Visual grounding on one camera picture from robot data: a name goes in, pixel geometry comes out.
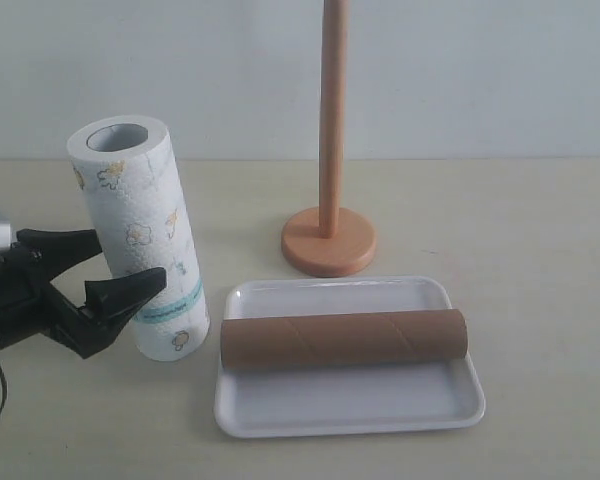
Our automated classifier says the wooden paper towel holder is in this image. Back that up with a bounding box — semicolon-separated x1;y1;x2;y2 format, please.
281;0;377;278

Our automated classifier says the printed paper towel roll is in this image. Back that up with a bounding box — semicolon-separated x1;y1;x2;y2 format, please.
67;115;210;362

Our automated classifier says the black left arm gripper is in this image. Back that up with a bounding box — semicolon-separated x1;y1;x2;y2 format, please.
0;229;166;359

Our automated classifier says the brown cardboard tube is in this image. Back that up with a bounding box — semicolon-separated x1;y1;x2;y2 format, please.
220;309;469;372

